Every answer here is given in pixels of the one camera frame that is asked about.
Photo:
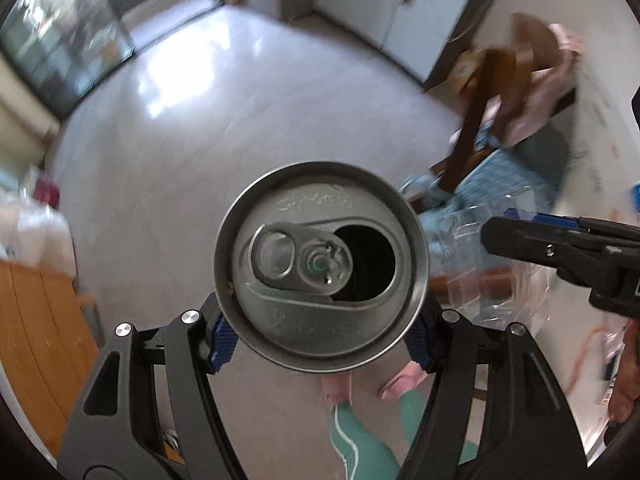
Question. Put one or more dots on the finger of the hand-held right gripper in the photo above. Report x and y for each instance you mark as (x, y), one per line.
(552, 218)
(530, 242)

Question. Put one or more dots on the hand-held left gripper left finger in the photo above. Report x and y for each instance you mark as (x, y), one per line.
(220, 346)

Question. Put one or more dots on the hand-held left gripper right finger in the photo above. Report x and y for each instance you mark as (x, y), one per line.
(418, 346)

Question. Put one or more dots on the clear plastic container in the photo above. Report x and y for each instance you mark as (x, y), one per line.
(480, 290)

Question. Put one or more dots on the silver drink can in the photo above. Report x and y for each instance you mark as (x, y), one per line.
(320, 267)

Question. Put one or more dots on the person's right hand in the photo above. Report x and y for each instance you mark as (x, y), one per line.
(627, 370)

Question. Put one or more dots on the pink right slipper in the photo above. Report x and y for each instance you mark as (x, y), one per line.
(400, 382)

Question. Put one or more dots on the pink slipper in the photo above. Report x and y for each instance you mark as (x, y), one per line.
(336, 389)
(400, 382)

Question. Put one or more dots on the blue cloth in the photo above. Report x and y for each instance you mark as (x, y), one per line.
(500, 180)

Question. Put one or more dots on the dark grey cushion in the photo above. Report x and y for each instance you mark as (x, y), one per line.
(542, 152)

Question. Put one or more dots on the person's right leg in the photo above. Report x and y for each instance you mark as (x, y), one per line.
(417, 420)

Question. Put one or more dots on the person's leg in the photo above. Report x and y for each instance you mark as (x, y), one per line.
(417, 420)
(357, 442)

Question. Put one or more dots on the pink left slipper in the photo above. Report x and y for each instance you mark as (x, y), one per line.
(336, 389)

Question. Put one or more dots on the person's left leg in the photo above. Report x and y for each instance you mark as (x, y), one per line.
(357, 442)

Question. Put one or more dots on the pink cloth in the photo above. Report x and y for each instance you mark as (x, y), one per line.
(542, 95)

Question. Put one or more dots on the cardboard box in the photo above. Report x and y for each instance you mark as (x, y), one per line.
(464, 72)

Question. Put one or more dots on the orange wooden cabinet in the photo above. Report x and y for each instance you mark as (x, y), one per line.
(45, 340)

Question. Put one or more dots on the white plastic bag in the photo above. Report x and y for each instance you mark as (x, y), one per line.
(35, 230)

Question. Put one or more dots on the glass sliding door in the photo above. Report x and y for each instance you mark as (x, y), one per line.
(65, 45)

